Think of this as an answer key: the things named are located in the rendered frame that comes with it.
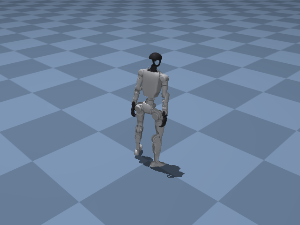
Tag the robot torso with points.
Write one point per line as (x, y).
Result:
(151, 86)

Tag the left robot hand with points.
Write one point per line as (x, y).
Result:
(133, 109)

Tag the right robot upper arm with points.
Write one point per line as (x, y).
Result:
(164, 79)

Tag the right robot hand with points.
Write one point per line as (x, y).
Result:
(164, 119)

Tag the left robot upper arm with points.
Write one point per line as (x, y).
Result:
(139, 80)

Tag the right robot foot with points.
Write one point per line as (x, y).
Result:
(153, 164)

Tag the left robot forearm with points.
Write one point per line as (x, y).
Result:
(135, 96)

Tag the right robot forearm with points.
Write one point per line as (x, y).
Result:
(165, 103)

